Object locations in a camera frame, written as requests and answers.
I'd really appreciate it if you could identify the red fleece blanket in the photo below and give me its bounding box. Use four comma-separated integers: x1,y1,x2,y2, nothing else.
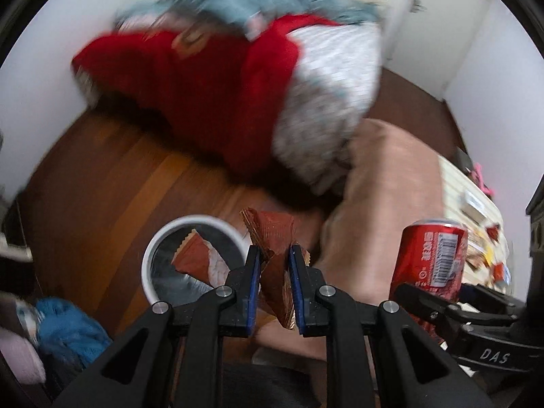
71,14,332,177

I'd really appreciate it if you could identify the pink fluffy cloth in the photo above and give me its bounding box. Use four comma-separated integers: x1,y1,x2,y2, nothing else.
0,328,46,385

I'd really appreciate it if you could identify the white round trash bin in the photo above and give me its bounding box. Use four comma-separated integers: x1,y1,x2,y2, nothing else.
141,215,250,307

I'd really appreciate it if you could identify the red wrapper in bin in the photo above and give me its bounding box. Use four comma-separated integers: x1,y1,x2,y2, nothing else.
171,228,231,288

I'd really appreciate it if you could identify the red cola can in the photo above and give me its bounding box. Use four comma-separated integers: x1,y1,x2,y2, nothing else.
389,219,469,301

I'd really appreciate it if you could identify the white door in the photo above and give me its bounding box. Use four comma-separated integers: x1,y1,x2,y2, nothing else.
387,0,491,100

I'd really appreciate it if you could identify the red snack wrapper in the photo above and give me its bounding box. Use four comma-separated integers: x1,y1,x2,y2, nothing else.
241,207,298,330

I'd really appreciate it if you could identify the teal blue blanket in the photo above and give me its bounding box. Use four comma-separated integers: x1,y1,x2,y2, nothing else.
114,0,381,40

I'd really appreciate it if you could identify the striped cream table mat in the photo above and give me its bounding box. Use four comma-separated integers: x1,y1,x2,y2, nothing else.
439,157,511,294

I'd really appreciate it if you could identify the pink toy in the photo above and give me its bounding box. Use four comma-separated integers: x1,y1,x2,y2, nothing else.
469,162,495,199

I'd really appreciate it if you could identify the blue jacket on floor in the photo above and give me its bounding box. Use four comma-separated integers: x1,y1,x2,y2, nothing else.
36,297,112,369

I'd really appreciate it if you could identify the white patterned quilt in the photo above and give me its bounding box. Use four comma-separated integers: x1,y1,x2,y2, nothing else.
272,22,382,194

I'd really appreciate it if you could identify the pink table cloth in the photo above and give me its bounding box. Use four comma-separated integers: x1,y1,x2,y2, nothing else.
254,118,447,362

